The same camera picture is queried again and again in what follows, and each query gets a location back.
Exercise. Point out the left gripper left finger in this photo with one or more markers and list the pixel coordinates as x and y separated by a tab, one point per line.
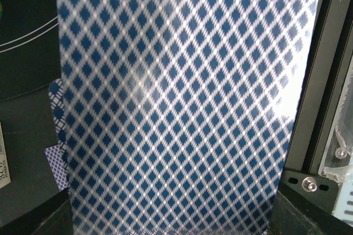
54	216

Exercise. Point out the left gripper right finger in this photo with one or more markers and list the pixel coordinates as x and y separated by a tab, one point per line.
293	214

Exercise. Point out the card being dealt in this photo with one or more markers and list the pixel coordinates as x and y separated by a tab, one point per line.
179	113

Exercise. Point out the white card box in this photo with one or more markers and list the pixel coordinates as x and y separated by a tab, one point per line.
4	170

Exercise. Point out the round black poker mat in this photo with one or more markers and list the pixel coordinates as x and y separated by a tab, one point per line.
30	56

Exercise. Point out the black aluminium rail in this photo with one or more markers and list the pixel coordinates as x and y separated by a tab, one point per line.
329	63

